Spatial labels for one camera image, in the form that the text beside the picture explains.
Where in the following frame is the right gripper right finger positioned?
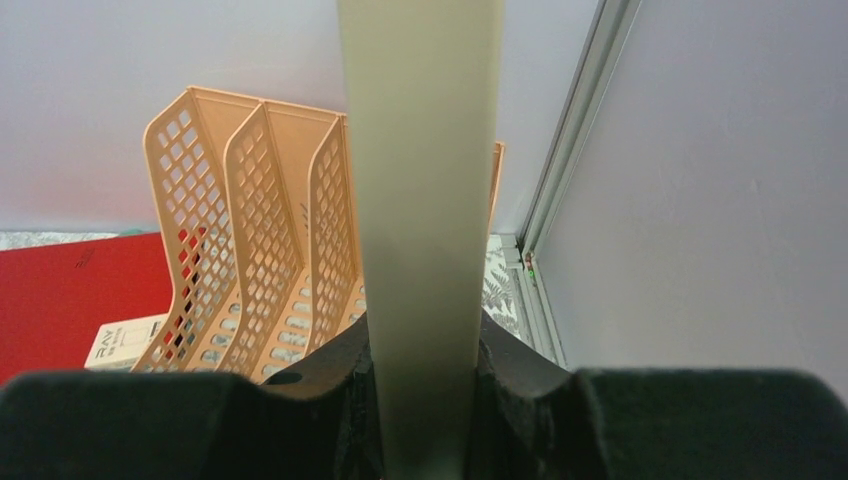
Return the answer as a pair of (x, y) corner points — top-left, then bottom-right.
(469, 317), (847, 479)

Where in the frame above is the red folder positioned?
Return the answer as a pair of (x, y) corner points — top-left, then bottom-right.
(1, 233), (200, 382)

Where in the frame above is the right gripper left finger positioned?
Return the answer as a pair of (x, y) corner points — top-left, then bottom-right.
(1, 319), (379, 479)

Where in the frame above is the beige folder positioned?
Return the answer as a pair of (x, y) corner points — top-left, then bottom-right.
(338, 1), (505, 479)

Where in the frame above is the peach plastic file organizer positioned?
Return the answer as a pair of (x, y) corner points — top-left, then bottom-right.
(130, 86), (506, 386)

